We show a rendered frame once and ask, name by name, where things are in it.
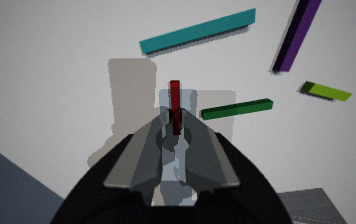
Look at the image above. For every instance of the dark red rod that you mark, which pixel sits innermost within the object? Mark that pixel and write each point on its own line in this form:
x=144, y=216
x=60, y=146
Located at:
x=175, y=104

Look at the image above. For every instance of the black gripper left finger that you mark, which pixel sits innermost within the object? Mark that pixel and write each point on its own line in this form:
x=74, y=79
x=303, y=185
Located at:
x=134, y=164

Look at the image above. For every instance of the purple rod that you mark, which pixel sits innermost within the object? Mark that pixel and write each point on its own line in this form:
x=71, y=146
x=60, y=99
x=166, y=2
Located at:
x=300, y=24

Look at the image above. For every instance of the turquoise rod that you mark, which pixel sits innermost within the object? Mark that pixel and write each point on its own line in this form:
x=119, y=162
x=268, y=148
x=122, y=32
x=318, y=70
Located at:
x=198, y=31

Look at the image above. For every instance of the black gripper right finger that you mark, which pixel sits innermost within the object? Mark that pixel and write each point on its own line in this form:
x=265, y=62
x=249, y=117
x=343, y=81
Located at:
x=213, y=163

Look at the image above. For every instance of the green rod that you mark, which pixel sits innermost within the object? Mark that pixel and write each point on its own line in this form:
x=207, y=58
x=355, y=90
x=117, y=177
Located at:
x=237, y=109

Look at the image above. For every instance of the lime green rectangular bar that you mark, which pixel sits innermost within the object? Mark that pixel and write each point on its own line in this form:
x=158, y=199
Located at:
x=326, y=91

